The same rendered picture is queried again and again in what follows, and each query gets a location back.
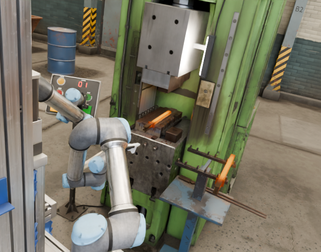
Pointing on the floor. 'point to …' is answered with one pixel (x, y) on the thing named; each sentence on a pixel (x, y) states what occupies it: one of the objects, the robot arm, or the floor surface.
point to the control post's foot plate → (64, 212)
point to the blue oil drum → (61, 50)
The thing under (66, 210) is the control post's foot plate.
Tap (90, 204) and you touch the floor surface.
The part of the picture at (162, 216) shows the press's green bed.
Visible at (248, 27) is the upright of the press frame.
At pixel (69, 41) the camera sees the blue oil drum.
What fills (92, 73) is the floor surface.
